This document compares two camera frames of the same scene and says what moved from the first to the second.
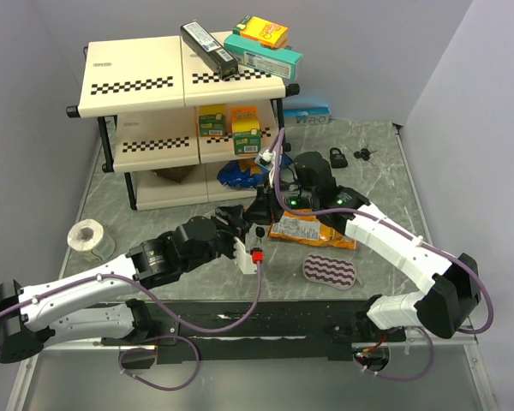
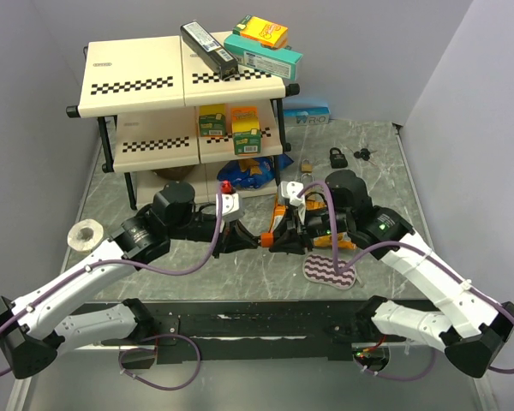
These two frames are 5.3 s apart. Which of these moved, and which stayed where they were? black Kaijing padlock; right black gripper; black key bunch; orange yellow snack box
Moved: right black gripper
Stayed: orange yellow snack box; black key bunch; black Kaijing padlock
